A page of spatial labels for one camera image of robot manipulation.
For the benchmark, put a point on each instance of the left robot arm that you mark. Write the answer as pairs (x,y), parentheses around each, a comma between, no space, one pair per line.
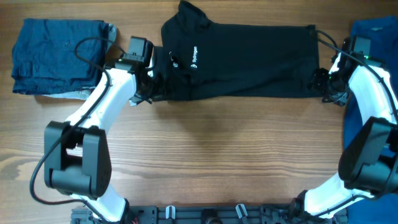
(76,159)

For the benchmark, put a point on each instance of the bright blue polo shirt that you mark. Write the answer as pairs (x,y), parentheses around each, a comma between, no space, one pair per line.
(383,35)

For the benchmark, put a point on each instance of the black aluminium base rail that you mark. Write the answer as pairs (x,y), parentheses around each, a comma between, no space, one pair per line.
(264,214)

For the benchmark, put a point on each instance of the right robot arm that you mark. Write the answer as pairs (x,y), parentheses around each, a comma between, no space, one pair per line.
(363,172)

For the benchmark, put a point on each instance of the folded dark blue garment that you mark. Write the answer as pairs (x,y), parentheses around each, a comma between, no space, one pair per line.
(52,56)

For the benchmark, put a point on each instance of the right white rail clip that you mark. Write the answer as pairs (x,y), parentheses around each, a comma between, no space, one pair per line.
(241,211)

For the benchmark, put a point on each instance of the folded light grey garment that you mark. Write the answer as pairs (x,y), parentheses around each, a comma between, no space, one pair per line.
(84,94)

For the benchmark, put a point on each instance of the black polo shirt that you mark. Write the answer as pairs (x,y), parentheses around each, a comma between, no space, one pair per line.
(201,59)

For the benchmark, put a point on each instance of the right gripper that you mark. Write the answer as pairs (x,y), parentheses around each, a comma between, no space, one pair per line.
(316,83)

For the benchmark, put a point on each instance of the white rail clip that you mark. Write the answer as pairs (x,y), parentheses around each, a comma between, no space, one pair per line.
(170,212)
(241,211)

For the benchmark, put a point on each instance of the left white rail clip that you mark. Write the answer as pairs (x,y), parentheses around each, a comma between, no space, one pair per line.
(170,212)

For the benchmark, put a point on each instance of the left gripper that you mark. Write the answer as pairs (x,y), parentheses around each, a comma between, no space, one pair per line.
(157,91)

